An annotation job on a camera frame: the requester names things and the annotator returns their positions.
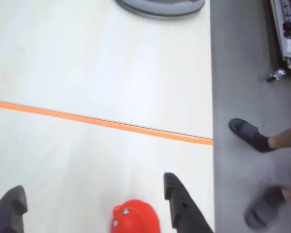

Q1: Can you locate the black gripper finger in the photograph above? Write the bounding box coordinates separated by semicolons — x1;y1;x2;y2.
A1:
163;172;214;233
0;185;29;233

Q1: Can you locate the small metallic floor object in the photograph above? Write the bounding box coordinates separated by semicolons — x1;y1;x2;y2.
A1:
266;68;287;83

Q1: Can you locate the dark grey slipper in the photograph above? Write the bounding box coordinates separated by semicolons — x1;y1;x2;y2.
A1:
244;186;288;229
228;118;278;153

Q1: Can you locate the red rubber duck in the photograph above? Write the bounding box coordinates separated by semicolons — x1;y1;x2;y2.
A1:
111;199;161;233

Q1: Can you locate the grey round base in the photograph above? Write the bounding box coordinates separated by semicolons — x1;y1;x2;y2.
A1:
115;0;206;17

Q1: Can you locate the bare lower leg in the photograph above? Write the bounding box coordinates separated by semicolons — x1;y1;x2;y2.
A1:
269;125;291;150

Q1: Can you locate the orange tape strip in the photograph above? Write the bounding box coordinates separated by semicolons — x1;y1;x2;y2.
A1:
0;100;214;146

